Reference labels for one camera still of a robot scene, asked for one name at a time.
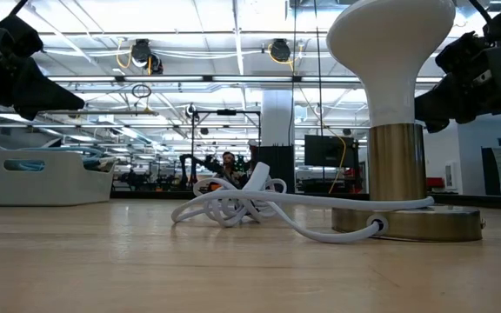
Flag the black HDMI cable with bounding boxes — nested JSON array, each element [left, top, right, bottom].
[[83, 156, 117, 173]]

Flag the white bulb brass table lamp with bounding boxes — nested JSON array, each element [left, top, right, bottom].
[[326, 0, 484, 243]]

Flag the grey plastic bin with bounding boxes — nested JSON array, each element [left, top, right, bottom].
[[0, 147, 117, 207]]

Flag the black monitor screen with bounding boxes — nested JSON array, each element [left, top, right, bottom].
[[304, 134, 360, 169]]

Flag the black cabinet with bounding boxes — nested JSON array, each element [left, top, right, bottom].
[[257, 145, 296, 192]]

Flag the black gantry stand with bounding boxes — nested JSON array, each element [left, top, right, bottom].
[[190, 109, 262, 192]]

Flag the person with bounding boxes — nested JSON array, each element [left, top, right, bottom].
[[215, 150, 246, 189]]

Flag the black aluminium table frame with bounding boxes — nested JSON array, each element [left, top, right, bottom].
[[0, 187, 501, 210]]

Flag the black ceiling cable reel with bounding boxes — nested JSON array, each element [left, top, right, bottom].
[[269, 37, 292, 63], [130, 37, 164, 76]]

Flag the white lamp power cord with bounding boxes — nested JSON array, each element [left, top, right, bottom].
[[170, 161, 436, 244]]

